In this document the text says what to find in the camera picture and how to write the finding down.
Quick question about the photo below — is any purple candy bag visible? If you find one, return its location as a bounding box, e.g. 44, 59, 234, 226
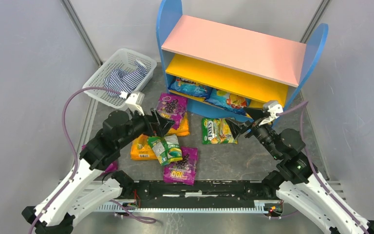
156, 93, 188, 130
80, 144, 120, 174
163, 147, 198, 186

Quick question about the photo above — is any green Fox's candy bag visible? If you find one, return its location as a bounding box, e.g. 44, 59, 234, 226
201, 117, 238, 145

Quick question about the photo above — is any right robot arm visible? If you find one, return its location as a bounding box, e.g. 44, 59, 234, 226
226, 103, 374, 234

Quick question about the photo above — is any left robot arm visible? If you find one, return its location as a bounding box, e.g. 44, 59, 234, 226
22, 109, 175, 234

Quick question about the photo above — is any orange mango candy bag front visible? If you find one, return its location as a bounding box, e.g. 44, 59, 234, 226
130, 135, 157, 160

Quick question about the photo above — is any blue candy bag right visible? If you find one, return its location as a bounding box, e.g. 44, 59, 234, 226
205, 89, 250, 116

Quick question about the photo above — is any blue candy bag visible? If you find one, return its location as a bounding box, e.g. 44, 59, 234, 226
168, 77, 213, 98
205, 89, 250, 116

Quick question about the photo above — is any blue candy bag left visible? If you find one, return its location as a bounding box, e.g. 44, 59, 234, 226
168, 77, 213, 98

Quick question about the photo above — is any blue pink yellow shelf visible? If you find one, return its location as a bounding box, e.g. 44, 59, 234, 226
156, 0, 329, 113

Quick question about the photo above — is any blue striped cloth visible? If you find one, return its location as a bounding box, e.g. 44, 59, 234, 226
104, 59, 148, 93

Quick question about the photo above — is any white plastic basket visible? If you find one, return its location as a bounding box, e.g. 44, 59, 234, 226
83, 48, 157, 94

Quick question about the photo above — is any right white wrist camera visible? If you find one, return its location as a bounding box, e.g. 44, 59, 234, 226
259, 100, 283, 126

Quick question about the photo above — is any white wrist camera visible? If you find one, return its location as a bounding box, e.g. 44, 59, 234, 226
119, 91, 145, 116
259, 100, 283, 126

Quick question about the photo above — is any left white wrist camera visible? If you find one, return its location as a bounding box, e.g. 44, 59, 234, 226
119, 91, 145, 116

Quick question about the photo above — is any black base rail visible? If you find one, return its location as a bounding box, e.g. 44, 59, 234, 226
115, 180, 280, 209

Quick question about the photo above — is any white toothed rail strip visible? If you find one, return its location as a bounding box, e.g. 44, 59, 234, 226
94, 201, 268, 215

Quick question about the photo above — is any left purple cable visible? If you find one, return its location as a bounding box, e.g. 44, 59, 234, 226
28, 86, 123, 234

